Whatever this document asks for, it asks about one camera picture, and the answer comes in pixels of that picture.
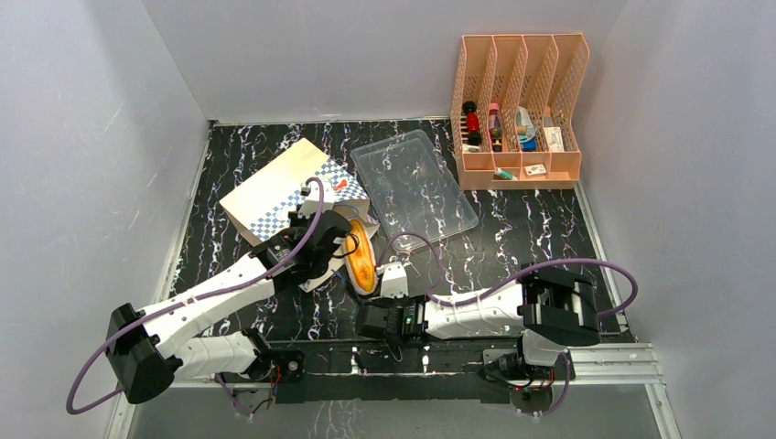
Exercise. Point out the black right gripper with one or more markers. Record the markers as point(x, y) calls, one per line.
point(369, 315)

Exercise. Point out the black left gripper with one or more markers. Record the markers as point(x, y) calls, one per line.
point(296, 221)

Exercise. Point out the yellow fake bread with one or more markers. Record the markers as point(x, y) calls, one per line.
point(360, 259)

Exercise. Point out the checkered paper bread bag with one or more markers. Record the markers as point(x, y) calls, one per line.
point(267, 201)

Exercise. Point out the clear plastic tray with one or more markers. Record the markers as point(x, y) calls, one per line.
point(412, 191)

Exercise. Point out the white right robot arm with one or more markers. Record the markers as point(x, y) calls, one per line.
point(552, 309)

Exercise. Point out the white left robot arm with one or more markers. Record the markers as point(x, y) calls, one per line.
point(149, 349)

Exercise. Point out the green tipped tube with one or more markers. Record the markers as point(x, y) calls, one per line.
point(505, 174)

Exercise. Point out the small white card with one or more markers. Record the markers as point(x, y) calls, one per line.
point(535, 170)

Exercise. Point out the red black dumbbell toy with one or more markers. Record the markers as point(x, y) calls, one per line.
point(469, 108)

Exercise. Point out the red pink bottle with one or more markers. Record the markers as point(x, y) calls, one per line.
point(494, 127)

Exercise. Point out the peach desk file organizer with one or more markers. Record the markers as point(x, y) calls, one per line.
point(513, 99)

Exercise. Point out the blue tape roll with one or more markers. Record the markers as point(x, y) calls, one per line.
point(526, 132)

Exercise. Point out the white small box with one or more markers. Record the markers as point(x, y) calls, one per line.
point(552, 133)

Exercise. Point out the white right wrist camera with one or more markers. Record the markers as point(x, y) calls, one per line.
point(393, 279)

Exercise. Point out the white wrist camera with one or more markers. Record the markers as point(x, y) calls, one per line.
point(393, 279)
point(311, 194)

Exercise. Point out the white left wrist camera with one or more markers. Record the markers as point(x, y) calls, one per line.
point(311, 194)

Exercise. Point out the aluminium front rail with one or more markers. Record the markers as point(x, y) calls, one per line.
point(603, 364)

